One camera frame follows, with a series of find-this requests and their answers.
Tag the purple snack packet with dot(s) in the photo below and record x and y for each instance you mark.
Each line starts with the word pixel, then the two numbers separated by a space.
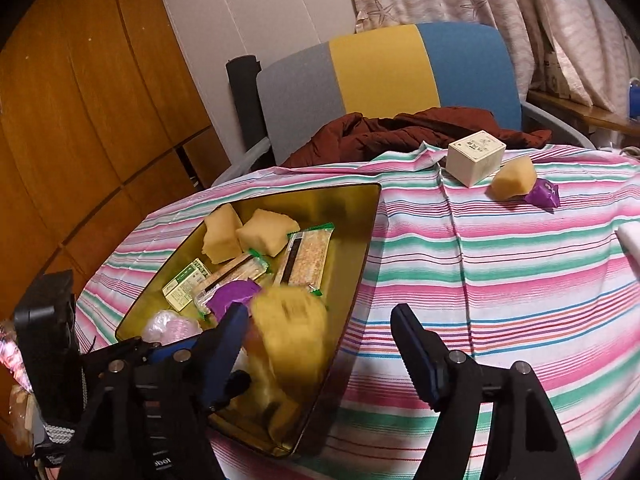
pixel 542 194
pixel 232 297

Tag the wooden desk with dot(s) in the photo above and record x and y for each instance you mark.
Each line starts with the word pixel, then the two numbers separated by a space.
pixel 575 107

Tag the white foam sponge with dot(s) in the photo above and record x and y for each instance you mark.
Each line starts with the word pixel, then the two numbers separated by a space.
pixel 631 245

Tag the clear plastic bag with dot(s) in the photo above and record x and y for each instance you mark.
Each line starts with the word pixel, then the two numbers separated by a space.
pixel 15 410

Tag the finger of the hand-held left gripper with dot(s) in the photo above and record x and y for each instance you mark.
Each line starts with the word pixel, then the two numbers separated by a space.
pixel 160 351
pixel 240 382

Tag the yellow sponge cake pieces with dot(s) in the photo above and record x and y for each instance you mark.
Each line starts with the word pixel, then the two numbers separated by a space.
pixel 267 232

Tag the cracker packet with green edge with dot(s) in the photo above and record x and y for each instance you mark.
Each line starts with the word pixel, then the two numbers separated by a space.
pixel 235 275
pixel 305 260

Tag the yellow sponge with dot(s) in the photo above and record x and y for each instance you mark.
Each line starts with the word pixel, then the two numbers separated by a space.
pixel 222 232

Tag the brown cardboard box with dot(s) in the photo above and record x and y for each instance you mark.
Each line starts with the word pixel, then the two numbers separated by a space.
pixel 555 77

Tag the black rolled mat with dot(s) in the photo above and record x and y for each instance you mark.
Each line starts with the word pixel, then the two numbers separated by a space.
pixel 242 90

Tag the brown jacket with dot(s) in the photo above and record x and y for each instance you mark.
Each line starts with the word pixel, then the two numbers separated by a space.
pixel 390 135

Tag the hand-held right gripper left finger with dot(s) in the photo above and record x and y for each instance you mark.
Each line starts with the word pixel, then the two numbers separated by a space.
pixel 225 355

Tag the wooden wardrobe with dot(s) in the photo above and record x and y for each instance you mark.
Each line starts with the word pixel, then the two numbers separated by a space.
pixel 75 110

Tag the small green patterned box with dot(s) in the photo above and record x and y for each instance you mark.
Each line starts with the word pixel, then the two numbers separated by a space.
pixel 185 285

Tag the beige cardboard box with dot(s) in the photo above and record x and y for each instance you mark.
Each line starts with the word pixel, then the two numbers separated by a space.
pixel 472 165

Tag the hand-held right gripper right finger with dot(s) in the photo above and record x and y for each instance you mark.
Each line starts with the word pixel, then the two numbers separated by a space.
pixel 417 355

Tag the grey yellow blue chair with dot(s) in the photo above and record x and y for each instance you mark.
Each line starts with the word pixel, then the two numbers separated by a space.
pixel 380 70

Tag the gold tin box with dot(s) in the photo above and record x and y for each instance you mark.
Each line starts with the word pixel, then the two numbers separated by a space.
pixel 345 220

